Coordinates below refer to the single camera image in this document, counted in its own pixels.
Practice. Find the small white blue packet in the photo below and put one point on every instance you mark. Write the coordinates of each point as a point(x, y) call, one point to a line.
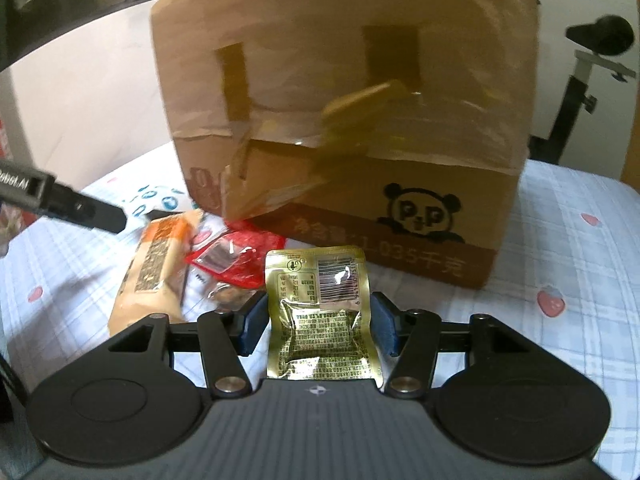
point(155, 200)

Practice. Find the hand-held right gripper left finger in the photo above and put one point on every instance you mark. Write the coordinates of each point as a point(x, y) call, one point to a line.
point(252, 325)

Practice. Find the wooden door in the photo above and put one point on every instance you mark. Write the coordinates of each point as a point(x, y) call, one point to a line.
point(631, 125)

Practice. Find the gold foil snack packet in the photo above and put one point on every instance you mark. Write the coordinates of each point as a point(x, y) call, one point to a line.
point(320, 310)

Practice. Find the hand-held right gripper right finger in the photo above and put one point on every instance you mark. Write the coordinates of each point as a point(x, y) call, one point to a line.
point(384, 327)

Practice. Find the cardboard box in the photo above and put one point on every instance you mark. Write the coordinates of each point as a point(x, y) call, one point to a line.
point(350, 110)

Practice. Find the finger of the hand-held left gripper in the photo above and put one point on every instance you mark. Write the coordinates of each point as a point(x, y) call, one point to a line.
point(85, 207)

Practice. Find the red snack packet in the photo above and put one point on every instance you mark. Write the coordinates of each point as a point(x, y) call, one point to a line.
point(227, 255)

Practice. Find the black exercise bike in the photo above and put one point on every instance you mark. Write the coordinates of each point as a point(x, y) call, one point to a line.
point(597, 35)

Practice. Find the orange white snack packet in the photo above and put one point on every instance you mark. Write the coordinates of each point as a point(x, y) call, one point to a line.
point(150, 275)

